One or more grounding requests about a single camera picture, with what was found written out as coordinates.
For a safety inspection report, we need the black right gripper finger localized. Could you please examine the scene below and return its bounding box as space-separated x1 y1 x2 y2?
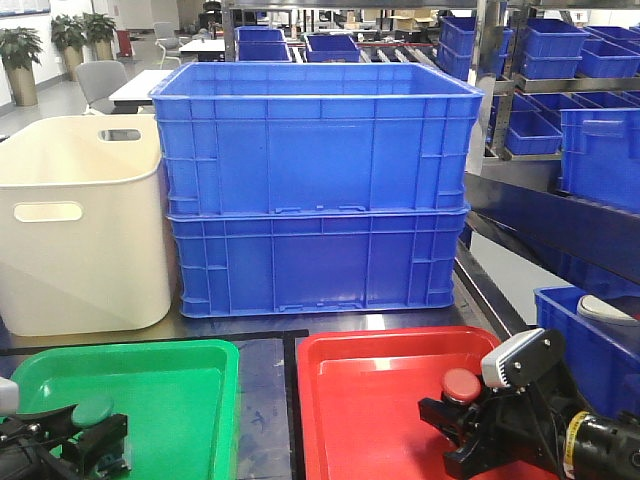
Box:
418 398 479 436
443 436 505 479

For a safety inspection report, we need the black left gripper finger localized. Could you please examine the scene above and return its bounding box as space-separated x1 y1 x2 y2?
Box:
9 404 76 435
60 414 131 474

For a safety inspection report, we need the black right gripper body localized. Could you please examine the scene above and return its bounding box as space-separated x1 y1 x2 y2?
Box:
470 386 565 463

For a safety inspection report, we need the green push button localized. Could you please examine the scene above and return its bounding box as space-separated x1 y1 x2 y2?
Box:
71 395 114 429

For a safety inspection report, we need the red push button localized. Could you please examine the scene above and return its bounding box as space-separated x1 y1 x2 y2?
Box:
441 368 482 405

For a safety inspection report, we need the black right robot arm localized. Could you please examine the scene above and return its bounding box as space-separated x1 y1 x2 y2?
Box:
418 362 639 479

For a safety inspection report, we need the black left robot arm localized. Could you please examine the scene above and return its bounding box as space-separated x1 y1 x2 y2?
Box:
1 404 131 479

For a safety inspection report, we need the green tray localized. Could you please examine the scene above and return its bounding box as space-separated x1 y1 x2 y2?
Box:
10 339 240 479

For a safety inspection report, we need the red tray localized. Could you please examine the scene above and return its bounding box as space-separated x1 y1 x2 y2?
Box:
297 326 499 479

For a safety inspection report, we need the blue bin right foreground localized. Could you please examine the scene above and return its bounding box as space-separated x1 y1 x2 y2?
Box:
534 287 639 417

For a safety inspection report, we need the lower stacked blue crate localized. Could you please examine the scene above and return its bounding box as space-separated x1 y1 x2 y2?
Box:
170 206 469 318

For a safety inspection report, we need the stacked blue crate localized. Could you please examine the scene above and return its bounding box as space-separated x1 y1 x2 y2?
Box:
150 62 483 216
170 206 469 318

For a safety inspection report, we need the cream plastic basket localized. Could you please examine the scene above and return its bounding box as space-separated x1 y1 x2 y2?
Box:
1 114 177 336

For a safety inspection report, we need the upper stacked blue crate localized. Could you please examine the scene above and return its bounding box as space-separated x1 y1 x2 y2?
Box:
150 62 483 216

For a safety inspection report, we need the grey office chair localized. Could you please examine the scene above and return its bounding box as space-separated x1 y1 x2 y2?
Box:
75 60 137 115

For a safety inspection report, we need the potted plant far left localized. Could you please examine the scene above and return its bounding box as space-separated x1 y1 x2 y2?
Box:
1 27 42 107

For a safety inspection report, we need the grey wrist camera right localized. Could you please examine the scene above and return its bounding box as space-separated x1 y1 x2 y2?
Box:
481 328 566 389

